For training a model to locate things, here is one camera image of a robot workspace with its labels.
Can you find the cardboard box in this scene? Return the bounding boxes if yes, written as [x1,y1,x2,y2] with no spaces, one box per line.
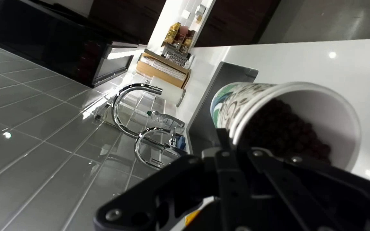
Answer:
[136,49,190,89]

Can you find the coffee beans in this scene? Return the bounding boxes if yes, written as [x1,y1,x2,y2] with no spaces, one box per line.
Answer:
[240,99,331,164]

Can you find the patterned paper cup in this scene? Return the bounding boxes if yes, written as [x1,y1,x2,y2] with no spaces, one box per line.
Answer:
[209,83,361,171]

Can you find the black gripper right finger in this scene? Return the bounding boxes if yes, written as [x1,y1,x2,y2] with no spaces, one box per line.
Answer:
[248,148,370,231]

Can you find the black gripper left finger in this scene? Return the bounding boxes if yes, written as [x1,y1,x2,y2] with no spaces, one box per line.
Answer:
[214,129,254,231]

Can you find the snack packages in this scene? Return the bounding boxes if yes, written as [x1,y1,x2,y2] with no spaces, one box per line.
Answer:
[163,22,195,53]

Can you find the chrome sink faucet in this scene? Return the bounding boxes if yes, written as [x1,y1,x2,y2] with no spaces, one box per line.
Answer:
[112,84,162,139]

